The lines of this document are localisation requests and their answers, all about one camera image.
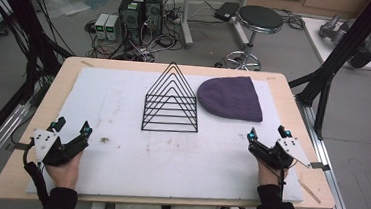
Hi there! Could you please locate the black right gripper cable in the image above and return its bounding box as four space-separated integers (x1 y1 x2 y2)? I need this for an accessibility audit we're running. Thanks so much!
254 156 289 202

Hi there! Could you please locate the person's right hand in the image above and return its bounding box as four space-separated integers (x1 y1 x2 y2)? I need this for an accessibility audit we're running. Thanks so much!
254 157 290 189

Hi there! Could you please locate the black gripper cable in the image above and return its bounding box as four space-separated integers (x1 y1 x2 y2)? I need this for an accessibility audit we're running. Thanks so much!
19 140 55 209
254 156 289 202

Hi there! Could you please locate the purple knitted beanie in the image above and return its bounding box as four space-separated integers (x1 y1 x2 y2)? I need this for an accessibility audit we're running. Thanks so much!
194 72 267 124

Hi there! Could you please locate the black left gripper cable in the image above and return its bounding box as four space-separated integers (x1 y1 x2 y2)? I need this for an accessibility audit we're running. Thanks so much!
19 140 55 209

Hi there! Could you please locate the white floor board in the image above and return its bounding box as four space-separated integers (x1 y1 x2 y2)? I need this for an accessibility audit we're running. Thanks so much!
298 15 371 72

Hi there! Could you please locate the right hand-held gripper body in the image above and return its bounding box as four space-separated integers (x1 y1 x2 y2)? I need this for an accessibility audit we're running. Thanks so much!
246 134 314 175

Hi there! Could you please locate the black tape strip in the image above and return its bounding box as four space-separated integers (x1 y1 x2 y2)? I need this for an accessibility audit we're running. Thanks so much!
4 141 35 155
309 160 332 173

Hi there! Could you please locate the black computer tower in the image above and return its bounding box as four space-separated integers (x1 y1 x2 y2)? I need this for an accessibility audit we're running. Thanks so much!
141 0 167 40
115 0 147 46

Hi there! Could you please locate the grey power supply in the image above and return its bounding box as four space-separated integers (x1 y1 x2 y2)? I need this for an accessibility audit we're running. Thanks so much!
104 13 121 43
92 12 110 41

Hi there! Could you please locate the white foam mat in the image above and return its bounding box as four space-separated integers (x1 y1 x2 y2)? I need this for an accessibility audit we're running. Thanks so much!
25 61 315 209

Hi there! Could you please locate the person's left hand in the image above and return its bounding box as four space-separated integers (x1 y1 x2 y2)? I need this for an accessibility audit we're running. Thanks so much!
44 147 85 191

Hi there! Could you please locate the black flat box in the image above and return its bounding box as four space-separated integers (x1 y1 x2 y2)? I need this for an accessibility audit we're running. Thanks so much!
213 0 242 24

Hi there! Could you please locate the grey desk leg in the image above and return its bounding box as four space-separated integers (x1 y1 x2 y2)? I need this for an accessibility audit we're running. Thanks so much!
177 0 198 50

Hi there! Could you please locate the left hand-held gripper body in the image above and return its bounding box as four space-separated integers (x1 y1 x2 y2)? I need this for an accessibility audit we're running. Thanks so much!
30 127 91 170

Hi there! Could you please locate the black round stool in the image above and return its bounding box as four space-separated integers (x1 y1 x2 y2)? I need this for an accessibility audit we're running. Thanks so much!
221 2 286 74

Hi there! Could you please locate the black wire triangle rack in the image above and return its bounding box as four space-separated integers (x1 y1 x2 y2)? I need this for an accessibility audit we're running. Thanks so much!
140 59 205 136

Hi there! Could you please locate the thin wooden stick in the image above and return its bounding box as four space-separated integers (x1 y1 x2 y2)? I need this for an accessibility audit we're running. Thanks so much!
295 179 324 205

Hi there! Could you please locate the black metal frame stand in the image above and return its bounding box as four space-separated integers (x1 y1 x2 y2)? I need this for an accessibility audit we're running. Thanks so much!
283 0 371 144
0 0 79 173

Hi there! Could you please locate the tangle of floor cables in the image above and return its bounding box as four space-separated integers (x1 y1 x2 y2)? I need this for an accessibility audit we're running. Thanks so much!
82 0 189 66

